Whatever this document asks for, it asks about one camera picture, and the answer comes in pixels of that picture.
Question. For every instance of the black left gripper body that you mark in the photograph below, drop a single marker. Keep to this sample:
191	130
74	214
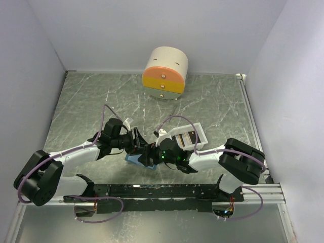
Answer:
126	141

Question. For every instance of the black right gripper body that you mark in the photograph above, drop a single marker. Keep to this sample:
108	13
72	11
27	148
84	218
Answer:
159	156

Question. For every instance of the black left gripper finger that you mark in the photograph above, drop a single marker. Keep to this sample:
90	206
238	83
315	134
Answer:
134	151
140	141

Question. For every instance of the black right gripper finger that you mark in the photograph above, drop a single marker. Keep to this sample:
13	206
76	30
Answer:
149	148
145	159

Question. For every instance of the blue card holder wallet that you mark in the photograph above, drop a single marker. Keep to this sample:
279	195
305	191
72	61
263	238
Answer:
133	159

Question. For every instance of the white card tray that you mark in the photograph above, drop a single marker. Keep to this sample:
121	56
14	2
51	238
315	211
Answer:
186	137

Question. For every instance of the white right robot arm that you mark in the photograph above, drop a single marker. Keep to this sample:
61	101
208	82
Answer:
243	163

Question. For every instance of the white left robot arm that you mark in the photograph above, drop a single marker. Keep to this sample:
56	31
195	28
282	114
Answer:
44	175

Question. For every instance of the round three-drawer mini cabinet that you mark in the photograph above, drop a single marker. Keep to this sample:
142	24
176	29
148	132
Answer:
165	74

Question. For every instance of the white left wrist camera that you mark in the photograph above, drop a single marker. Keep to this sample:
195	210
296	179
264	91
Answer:
127	123

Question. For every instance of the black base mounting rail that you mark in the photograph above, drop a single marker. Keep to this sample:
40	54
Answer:
163	197

